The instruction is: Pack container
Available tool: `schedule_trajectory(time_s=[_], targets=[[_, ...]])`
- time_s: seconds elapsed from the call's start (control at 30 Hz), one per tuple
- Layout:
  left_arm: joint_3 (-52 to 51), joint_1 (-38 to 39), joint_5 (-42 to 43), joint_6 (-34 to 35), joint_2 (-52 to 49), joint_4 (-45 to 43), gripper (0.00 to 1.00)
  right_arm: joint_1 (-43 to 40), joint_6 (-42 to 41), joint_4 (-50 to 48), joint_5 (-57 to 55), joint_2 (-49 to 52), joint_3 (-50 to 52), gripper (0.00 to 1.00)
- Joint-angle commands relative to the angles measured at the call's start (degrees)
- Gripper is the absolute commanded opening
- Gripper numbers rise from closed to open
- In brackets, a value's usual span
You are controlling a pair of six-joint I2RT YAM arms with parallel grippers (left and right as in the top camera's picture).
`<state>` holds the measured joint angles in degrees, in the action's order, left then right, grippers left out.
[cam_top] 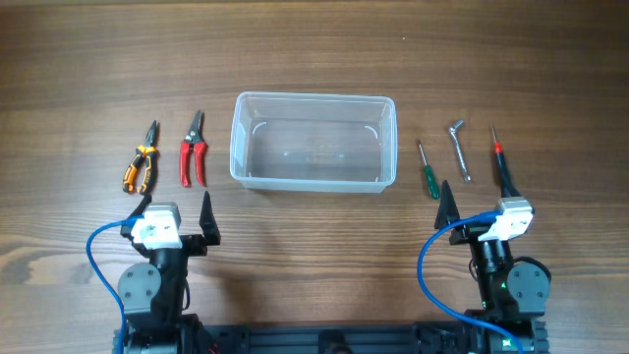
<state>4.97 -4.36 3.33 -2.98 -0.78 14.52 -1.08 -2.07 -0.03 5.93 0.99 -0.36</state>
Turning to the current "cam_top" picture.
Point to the orange black long-nose pliers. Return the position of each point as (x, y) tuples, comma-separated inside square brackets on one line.
[(145, 158)]

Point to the green handled screwdriver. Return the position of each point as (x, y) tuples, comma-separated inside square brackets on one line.
[(432, 184)]

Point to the clear plastic container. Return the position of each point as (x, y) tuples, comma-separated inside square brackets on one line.
[(314, 142)]

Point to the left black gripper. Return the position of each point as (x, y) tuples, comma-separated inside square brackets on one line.
[(189, 244)]

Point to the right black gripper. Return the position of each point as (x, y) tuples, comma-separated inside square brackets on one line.
[(468, 233)]

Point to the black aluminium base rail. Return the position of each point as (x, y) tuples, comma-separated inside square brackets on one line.
[(418, 338)]

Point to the silver L-shaped socket wrench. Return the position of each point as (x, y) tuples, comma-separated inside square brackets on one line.
[(453, 132)]

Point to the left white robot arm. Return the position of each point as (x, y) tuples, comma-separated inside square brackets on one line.
[(156, 293)]

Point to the black red screwdriver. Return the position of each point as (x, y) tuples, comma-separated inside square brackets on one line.
[(500, 160)]

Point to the red handled pruning shears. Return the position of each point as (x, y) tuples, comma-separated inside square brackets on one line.
[(193, 146)]

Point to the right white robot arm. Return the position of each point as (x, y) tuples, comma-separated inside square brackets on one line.
[(513, 290)]

